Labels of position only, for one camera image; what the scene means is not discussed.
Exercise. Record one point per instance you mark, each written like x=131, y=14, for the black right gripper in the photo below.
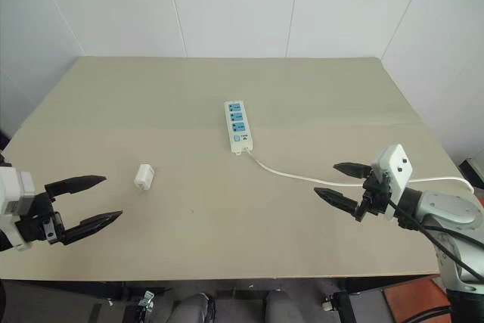
x=374, y=202

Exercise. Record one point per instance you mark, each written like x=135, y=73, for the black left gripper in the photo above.
x=31, y=224

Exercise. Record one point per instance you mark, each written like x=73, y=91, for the white plug adapter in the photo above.
x=143, y=178

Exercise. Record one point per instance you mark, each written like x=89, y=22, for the white power strip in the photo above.
x=237, y=125

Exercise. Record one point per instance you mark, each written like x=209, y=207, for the dark object at room edge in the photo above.
x=472, y=173

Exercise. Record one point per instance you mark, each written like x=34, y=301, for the red floor mat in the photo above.
x=414, y=300

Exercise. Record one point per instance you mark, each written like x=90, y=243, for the grey rounded robot knee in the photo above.
x=281, y=306
x=194, y=308

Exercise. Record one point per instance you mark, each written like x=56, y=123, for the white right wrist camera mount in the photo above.
x=395, y=171

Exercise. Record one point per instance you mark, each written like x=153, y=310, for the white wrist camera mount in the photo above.
x=395, y=171
x=15, y=198

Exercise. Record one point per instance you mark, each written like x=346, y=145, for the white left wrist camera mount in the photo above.
x=15, y=198

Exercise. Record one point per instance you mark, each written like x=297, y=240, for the purple object at wall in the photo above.
x=3, y=140

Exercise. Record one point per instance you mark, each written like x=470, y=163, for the black table frame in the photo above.
x=242, y=292

